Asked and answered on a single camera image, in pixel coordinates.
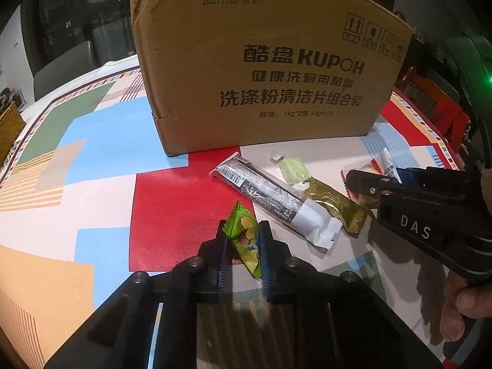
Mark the dark framed glass sliding door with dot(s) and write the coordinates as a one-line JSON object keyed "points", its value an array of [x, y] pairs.
{"points": [[77, 15]]}

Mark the red garment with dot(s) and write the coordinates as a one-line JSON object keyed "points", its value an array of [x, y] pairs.
{"points": [[457, 119]]}

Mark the green and yellow candy packet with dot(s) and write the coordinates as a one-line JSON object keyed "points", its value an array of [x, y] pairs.
{"points": [[244, 238]]}

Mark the yellow woven box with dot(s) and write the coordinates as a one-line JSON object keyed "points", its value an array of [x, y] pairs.
{"points": [[9, 130]]}

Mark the colourful patchwork tablecloth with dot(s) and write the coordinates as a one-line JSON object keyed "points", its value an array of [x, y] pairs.
{"points": [[96, 161]]}

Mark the pale green candy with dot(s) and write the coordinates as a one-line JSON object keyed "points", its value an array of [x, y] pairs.
{"points": [[294, 171]]}

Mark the white snack packet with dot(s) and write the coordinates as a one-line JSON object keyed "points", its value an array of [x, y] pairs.
{"points": [[388, 164]]}

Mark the brown wooden chair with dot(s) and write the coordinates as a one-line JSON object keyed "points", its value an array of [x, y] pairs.
{"points": [[426, 88]]}

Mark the person's right hand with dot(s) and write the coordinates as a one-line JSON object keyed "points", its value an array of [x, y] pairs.
{"points": [[461, 303]]}

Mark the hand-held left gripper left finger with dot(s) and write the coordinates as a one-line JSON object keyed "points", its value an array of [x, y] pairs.
{"points": [[222, 255]]}

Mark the black and silver snack bar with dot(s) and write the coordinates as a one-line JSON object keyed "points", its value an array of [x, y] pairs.
{"points": [[269, 196]]}

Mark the grey leather chair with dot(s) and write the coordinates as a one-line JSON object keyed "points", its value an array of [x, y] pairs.
{"points": [[65, 69]]}

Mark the gold snack packet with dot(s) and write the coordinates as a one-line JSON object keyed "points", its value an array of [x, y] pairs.
{"points": [[330, 200]]}

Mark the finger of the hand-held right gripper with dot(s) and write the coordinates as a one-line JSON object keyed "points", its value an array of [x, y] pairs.
{"points": [[409, 175], [365, 184]]}

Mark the yellow snack packet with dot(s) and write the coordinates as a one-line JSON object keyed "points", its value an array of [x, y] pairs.
{"points": [[365, 170]]}

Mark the brown cardboard box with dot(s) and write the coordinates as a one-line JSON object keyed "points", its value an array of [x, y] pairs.
{"points": [[269, 65]]}

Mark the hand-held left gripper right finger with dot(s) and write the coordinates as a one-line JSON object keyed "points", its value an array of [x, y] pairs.
{"points": [[267, 265]]}

